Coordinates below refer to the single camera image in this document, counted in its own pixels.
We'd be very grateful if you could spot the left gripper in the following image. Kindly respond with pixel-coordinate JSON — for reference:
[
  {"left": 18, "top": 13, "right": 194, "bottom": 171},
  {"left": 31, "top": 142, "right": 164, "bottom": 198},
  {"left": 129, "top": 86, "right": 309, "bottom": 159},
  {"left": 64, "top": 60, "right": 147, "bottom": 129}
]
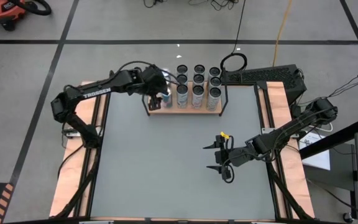
[{"left": 141, "top": 65, "right": 171, "bottom": 112}]

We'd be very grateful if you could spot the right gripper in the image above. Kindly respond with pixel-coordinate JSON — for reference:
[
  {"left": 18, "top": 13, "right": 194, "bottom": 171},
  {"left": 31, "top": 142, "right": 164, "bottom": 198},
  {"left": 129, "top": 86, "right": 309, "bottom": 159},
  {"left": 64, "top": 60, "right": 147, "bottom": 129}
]
[{"left": 202, "top": 132, "right": 256, "bottom": 184}]

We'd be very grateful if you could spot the white Celsius can pink band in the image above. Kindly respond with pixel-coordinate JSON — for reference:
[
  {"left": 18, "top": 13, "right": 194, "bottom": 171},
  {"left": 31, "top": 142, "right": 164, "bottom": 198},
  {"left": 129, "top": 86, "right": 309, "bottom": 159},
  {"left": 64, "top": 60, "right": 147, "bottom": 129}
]
[{"left": 191, "top": 85, "right": 206, "bottom": 110}]

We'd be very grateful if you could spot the white Celsius Tropical Vibe can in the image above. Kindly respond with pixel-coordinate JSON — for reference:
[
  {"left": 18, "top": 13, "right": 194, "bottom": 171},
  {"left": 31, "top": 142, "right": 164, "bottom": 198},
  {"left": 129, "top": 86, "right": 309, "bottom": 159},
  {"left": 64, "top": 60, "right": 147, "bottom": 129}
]
[{"left": 209, "top": 76, "right": 223, "bottom": 88}]

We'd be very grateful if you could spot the wooden shelf board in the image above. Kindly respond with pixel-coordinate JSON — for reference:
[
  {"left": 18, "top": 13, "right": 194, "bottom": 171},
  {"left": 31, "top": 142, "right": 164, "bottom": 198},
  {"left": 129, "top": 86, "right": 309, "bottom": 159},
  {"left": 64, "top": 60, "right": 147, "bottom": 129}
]
[{"left": 147, "top": 81, "right": 223, "bottom": 114}]

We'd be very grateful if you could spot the white paper sheet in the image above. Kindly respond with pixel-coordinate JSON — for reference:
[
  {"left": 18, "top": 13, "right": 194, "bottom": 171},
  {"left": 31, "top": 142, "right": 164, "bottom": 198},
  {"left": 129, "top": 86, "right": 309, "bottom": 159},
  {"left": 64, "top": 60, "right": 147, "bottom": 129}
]
[{"left": 298, "top": 130, "right": 331, "bottom": 171}]

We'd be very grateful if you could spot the black desk beam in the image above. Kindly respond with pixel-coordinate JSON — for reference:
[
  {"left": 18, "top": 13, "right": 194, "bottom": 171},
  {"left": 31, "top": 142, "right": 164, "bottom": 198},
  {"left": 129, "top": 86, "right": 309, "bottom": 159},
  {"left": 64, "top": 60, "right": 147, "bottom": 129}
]
[{"left": 299, "top": 118, "right": 358, "bottom": 160}]

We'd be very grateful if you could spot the wooden table base board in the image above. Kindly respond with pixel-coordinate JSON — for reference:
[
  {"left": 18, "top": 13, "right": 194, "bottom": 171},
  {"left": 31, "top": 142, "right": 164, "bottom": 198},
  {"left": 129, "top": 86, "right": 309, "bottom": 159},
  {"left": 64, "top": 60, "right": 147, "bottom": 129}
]
[{"left": 48, "top": 81, "right": 316, "bottom": 218}]

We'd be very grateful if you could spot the black metal table frame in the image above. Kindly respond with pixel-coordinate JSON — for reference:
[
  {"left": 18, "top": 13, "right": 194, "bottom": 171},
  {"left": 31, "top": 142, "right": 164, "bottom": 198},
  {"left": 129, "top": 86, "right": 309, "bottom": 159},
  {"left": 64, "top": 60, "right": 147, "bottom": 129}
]
[{"left": 87, "top": 70, "right": 279, "bottom": 224}]

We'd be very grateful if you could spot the white power cable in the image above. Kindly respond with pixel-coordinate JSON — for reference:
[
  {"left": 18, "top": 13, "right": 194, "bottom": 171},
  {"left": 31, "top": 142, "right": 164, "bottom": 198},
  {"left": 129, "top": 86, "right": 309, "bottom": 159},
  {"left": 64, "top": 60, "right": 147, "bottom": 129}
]
[{"left": 320, "top": 119, "right": 334, "bottom": 133}]

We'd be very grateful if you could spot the black floor cable tangle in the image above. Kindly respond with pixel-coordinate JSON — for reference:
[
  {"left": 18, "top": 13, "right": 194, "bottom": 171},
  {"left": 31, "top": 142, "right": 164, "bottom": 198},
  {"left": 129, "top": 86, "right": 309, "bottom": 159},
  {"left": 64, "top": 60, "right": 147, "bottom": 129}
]
[{"left": 143, "top": 0, "right": 241, "bottom": 12}]

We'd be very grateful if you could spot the black cable bundle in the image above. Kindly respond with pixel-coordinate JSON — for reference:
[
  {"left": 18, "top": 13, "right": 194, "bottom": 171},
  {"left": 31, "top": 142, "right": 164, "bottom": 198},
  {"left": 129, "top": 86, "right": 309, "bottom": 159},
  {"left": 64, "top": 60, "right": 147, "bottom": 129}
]
[{"left": 303, "top": 72, "right": 358, "bottom": 108}]

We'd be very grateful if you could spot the yellow floor cable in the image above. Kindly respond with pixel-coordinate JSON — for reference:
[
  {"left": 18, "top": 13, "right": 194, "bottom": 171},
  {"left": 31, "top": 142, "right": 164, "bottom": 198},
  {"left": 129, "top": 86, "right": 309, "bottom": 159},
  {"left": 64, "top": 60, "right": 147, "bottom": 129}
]
[{"left": 272, "top": 0, "right": 293, "bottom": 66}]

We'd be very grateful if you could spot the black vacuum hose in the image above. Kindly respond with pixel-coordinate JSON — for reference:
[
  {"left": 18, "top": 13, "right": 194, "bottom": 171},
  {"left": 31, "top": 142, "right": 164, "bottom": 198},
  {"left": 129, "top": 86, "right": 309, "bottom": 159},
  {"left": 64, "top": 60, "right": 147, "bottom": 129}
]
[{"left": 9, "top": 0, "right": 52, "bottom": 16}]

